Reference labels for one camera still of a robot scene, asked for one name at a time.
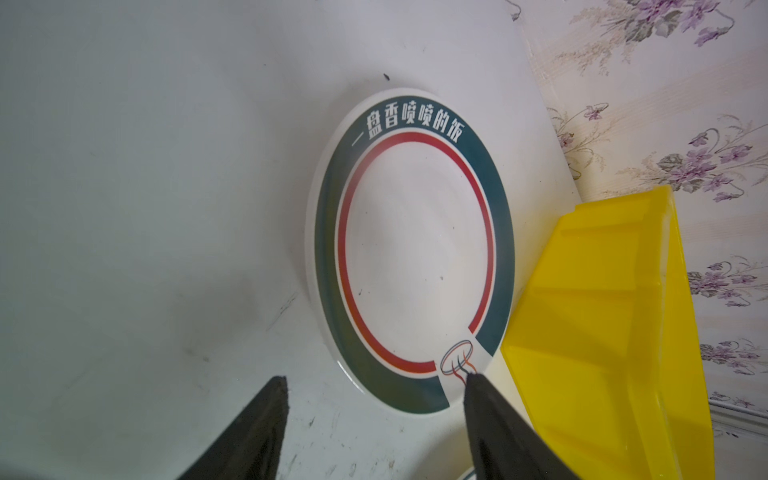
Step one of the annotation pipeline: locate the green-rimmed plate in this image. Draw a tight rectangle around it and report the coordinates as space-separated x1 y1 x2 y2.
305 88 515 416

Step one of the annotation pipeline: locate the yellow plastic bin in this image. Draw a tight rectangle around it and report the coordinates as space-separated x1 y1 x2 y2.
501 187 715 479

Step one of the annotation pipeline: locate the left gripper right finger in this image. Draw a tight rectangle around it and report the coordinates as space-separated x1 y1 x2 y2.
464 374 578 480

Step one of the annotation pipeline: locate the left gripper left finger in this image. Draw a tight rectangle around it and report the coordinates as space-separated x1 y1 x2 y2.
180 376 289 479

